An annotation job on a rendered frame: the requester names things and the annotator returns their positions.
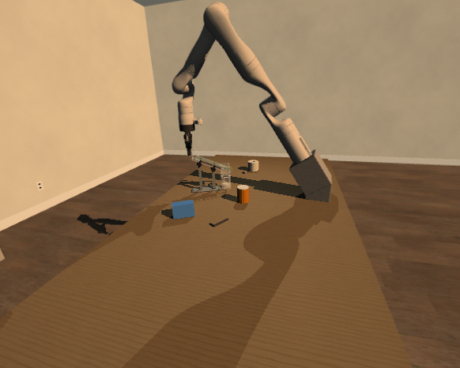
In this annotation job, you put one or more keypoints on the clear glass vial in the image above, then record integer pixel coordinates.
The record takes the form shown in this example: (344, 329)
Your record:
(226, 183)

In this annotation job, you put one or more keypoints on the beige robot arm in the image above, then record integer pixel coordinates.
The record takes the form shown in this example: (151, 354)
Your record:
(216, 21)

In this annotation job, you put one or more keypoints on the blue block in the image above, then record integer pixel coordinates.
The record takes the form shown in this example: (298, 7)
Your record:
(183, 209)

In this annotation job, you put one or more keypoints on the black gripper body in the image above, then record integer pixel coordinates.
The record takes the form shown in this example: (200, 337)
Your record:
(187, 129)

